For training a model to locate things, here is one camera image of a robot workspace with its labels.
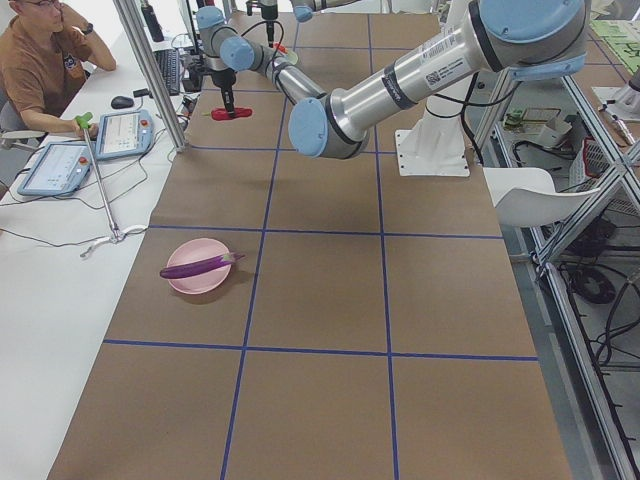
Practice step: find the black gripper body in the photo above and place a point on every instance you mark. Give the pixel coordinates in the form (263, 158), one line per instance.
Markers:
(269, 25)
(223, 80)

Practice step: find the light green plate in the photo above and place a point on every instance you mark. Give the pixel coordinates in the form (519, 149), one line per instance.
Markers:
(291, 56)

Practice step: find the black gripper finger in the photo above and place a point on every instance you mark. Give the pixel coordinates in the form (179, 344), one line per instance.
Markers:
(228, 101)
(270, 32)

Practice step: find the far teach pendant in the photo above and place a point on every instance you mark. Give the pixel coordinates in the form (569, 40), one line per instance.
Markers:
(124, 134)

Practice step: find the red chili pepper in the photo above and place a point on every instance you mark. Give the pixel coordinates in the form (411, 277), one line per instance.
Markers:
(221, 114)

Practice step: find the pink plate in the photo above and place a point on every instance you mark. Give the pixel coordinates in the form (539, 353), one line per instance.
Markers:
(194, 250)

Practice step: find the black keyboard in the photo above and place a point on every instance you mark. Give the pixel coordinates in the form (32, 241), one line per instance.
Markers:
(168, 62)

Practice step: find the purple eggplant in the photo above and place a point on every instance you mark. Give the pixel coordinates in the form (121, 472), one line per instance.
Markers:
(201, 266)

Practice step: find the green handled grabber stick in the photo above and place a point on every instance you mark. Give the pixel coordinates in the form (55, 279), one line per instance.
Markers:
(116, 234)

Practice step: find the seated person brown shirt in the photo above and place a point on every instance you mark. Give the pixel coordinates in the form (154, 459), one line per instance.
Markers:
(43, 50)

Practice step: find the white plastic chair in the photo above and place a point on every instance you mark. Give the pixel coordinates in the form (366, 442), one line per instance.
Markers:
(526, 197)

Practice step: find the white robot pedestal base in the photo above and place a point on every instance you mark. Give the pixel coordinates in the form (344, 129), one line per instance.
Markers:
(435, 146)

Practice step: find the teach pendant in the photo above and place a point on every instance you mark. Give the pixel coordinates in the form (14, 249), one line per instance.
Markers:
(59, 170)
(124, 134)

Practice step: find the near teach pendant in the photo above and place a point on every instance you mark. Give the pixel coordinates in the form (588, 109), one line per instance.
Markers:
(59, 170)

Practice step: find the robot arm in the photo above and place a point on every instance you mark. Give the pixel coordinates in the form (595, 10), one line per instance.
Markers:
(303, 11)
(491, 36)

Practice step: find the aluminium frame post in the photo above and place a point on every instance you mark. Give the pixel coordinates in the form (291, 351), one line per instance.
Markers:
(134, 29)

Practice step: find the red tomato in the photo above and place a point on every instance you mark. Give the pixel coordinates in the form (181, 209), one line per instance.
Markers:
(280, 48)

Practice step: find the black computer mouse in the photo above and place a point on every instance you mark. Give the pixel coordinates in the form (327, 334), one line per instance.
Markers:
(121, 102)

